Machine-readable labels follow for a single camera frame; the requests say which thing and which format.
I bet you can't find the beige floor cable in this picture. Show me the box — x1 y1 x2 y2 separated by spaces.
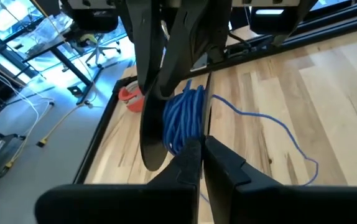
36 102 89 147

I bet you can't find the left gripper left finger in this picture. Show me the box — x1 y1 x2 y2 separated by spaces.
35 138 203 224

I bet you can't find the green backed office chair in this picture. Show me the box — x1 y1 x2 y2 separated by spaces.
78 32 122 68

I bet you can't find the black standing desk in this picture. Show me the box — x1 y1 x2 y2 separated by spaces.
19 29 104 105

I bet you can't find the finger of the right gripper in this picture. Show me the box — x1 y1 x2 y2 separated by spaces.
125 0 167 94
153 0 232 100

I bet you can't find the grey metal mounting plate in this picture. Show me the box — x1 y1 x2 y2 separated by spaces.
193 53 210 72

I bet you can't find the long blue ethernet cable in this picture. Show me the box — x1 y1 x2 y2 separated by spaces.
162 79 319 205

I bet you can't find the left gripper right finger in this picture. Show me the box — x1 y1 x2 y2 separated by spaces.
203 136 357 224

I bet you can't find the black cable spool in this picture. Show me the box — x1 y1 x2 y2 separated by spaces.
139 72 214 172

